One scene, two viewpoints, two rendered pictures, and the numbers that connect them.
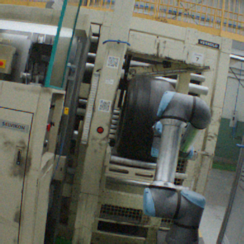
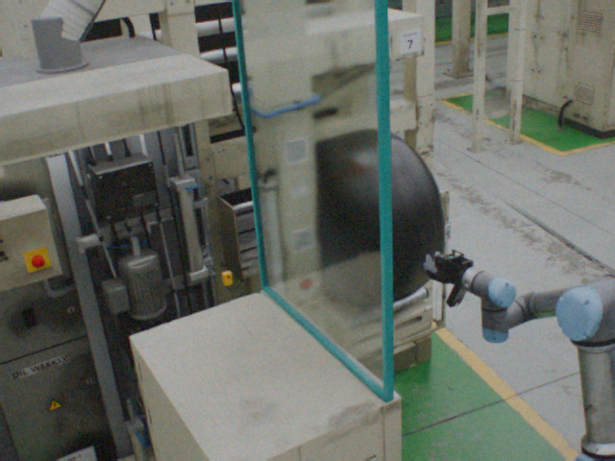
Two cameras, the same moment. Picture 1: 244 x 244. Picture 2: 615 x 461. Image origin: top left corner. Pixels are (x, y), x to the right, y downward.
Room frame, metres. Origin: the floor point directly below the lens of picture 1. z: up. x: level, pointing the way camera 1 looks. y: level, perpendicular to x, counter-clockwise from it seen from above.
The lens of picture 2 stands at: (0.62, 0.95, 2.21)
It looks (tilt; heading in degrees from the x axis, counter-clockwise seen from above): 26 degrees down; 335
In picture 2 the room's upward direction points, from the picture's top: 4 degrees counter-clockwise
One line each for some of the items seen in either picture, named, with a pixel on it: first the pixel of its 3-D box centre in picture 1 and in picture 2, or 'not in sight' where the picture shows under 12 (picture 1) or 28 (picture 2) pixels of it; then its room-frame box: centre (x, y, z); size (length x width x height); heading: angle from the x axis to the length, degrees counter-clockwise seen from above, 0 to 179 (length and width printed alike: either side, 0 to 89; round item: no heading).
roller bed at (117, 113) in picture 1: (105, 127); (253, 231); (2.87, 0.12, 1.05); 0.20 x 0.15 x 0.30; 93
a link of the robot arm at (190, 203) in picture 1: (189, 206); not in sight; (1.47, -0.35, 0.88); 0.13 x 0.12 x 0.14; 91
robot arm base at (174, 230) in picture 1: (184, 231); not in sight; (1.47, -0.35, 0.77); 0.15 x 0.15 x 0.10
